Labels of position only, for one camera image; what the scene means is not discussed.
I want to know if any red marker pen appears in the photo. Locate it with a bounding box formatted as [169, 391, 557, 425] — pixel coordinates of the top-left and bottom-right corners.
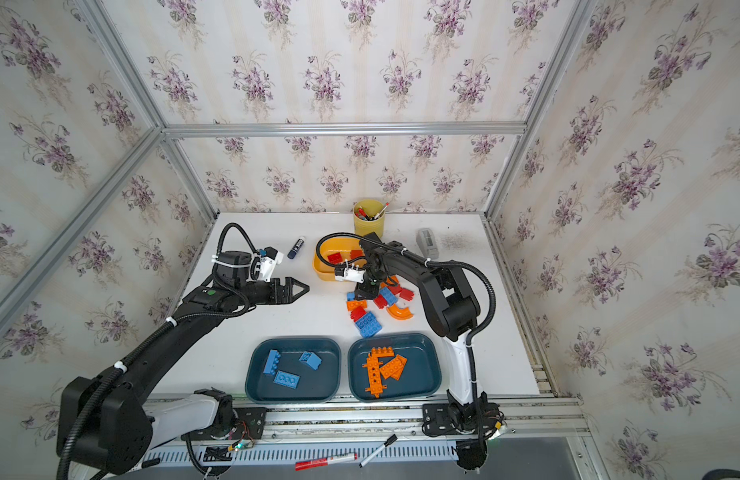
[295, 452, 358, 471]

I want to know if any black white marker pen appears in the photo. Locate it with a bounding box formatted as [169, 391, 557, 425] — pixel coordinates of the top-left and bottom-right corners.
[359, 434, 398, 468]

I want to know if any yellow pen cup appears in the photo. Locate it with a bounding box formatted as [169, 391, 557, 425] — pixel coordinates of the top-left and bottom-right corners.
[353, 199, 387, 238]

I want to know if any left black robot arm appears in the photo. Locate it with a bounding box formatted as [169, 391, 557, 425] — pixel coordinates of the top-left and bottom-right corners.
[56, 222, 310, 479]

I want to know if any left teal plastic bin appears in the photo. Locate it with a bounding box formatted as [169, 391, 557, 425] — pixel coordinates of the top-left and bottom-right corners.
[245, 336, 341, 403]

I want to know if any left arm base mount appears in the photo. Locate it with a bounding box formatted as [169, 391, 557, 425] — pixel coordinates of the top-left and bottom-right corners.
[181, 388, 267, 444]

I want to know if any yellow plastic bin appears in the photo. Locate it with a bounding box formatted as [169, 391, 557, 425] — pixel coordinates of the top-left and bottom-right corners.
[313, 233, 385, 284]

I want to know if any grey stapler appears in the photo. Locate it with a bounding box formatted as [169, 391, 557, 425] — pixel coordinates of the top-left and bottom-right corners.
[416, 228, 440, 260]

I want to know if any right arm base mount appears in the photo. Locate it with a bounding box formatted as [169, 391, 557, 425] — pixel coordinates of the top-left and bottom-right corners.
[422, 392, 507, 438]

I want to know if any red lego panel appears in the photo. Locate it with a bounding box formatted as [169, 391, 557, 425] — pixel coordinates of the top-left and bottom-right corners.
[373, 295, 388, 310]
[399, 288, 415, 301]

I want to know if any orange curved lego piece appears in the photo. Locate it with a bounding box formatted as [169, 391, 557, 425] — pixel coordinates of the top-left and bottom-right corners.
[386, 304, 414, 320]

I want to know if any right teal plastic bin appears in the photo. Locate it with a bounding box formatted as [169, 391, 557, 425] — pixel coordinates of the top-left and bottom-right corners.
[348, 333, 442, 402]

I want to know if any blue sloped lego brick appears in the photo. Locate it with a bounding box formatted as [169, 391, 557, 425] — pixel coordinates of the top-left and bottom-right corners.
[299, 351, 323, 371]

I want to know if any large blue lego block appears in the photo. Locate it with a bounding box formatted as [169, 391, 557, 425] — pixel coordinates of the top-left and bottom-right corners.
[355, 312, 382, 338]

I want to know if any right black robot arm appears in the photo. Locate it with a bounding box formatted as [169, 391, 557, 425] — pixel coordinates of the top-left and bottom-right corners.
[315, 232, 497, 417]

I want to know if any long orange lego plate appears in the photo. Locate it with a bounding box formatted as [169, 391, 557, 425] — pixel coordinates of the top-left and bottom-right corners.
[363, 354, 387, 399]

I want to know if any teal plastic bin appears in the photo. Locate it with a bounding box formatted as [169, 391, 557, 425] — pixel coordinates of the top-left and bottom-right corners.
[348, 333, 442, 402]
[245, 336, 341, 403]

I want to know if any blue long lego brick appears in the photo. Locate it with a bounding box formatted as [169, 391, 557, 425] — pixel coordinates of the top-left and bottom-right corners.
[379, 287, 398, 306]

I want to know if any orange lego brick pair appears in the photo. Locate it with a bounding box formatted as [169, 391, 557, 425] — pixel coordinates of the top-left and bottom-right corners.
[347, 300, 367, 312]

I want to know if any blue glue stick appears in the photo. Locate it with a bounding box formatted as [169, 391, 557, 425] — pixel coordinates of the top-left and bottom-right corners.
[288, 237, 305, 259]

